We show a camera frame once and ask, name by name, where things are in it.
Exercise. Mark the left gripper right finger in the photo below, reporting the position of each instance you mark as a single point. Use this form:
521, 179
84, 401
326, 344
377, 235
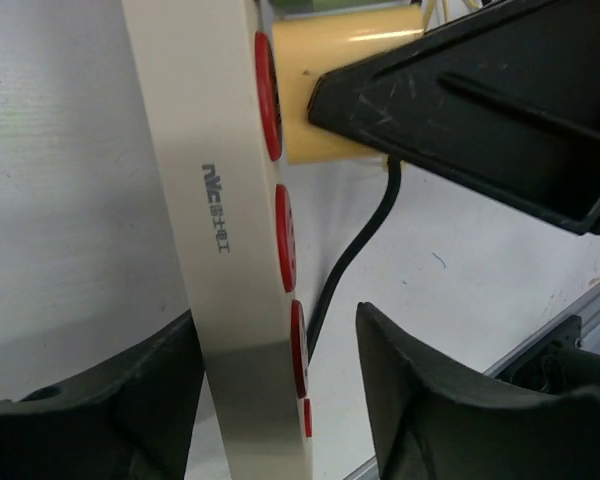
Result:
480, 415

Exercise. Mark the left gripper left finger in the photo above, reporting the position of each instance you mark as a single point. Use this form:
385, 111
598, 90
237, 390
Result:
129, 417

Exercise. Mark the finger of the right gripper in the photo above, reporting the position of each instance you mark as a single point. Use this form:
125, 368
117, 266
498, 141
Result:
504, 101

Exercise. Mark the orange charger plug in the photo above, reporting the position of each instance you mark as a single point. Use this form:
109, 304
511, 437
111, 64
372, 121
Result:
310, 52

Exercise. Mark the cream power strip red sockets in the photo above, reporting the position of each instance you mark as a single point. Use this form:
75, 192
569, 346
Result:
208, 82

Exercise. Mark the green charger plug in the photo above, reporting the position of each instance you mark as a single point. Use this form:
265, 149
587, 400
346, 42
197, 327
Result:
312, 6

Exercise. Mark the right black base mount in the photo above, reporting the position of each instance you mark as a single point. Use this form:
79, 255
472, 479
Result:
556, 363

